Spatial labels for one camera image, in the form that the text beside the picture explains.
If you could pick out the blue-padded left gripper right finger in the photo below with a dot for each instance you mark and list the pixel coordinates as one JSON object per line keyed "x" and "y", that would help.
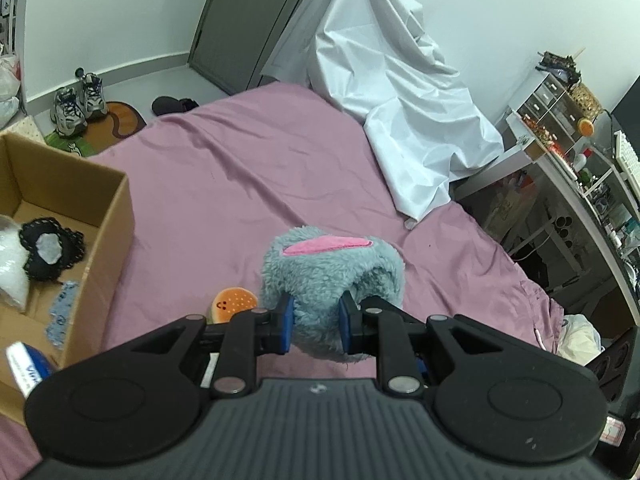
{"x": 379, "y": 329}

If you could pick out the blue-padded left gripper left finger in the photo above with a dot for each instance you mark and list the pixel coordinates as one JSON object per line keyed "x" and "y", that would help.
{"x": 246, "y": 336}

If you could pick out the hamburger plush toy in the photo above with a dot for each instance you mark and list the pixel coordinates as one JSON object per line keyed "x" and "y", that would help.
{"x": 229, "y": 302}

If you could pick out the grey fluffy plush slipper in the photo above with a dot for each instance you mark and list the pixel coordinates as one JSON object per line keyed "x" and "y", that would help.
{"x": 316, "y": 268}

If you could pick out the blue patterned cloth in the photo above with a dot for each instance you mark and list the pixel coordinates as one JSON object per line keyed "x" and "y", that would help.
{"x": 60, "y": 311}

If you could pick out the black lace white pouch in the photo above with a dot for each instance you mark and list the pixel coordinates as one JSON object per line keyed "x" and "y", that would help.
{"x": 52, "y": 248}

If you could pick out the blue tissue pack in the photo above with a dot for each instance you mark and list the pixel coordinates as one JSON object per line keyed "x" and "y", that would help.
{"x": 28, "y": 366}

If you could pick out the clear bag white filling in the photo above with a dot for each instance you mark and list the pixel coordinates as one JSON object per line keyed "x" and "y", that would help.
{"x": 12, "y": 264}

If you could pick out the crumpled beige blanket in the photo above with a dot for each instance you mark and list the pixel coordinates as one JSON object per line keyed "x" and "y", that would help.
{"x": 579, "y": 341}

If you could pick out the pink bed sheet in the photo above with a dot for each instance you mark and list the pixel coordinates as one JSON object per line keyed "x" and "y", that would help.
{"x": 189, "y": 205}

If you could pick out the white keyboard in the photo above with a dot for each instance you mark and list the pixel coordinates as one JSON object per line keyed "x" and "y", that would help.
{"x": 628, "y": 161}

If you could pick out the black slipper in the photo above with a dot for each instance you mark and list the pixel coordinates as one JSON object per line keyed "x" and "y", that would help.
{"x": 165, "y": 105}

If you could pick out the black monitor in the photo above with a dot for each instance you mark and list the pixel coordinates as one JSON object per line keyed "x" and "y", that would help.
{"x": 627, "y": 115}

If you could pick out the green cartoon floor mat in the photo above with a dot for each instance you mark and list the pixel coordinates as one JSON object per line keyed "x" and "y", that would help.
{"x": 121, "y": 122}

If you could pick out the white drawer organizer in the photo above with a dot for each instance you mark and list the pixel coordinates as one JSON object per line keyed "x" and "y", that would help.
{"x": 546, "y": 101}

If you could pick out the brown cardboard box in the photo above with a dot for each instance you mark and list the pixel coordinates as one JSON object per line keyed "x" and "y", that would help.
{"x": 74, "y": 227}

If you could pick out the grey sneaker right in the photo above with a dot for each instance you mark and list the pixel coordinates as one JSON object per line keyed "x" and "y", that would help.
{"x": 92, "y": 97}

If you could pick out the grey sneaker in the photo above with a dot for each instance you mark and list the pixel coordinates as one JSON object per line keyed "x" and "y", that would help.
{"x": 66, "y": 115}
{"x": 92, "y": 97}

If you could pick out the grey sneaker left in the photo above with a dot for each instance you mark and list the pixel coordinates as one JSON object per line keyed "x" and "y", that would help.
{"x": 66, "y": 115}

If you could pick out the white draped cloth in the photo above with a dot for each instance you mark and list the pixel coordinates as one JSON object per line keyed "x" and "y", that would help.
{"x": 373, "y": 60}

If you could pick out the packaged bedding bundle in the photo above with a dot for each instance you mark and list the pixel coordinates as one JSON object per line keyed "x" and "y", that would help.
{"x": 26, "y": 128}

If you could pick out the grey door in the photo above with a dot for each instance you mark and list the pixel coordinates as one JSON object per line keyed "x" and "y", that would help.
{"x": 242, "y": 44}

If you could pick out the white plastic bag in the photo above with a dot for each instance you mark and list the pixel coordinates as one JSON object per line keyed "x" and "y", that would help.
{"x": 10, "y": 85}

